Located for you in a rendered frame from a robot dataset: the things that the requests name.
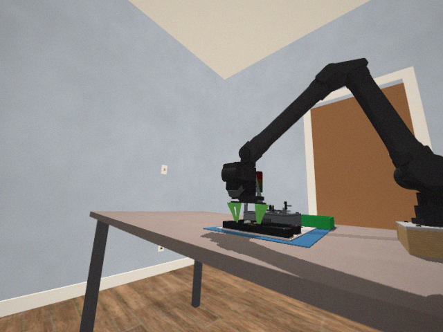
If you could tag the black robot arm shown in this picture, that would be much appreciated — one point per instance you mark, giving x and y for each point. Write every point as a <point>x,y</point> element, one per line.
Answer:
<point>417,165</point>

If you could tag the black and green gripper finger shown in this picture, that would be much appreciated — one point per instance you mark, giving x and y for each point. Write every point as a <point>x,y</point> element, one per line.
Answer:
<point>259,215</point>
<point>238,207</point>

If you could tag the green bin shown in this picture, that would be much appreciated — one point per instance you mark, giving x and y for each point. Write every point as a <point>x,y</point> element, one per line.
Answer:
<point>323,222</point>

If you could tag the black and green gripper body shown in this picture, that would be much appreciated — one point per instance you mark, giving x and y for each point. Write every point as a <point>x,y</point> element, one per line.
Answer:
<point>248,199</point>

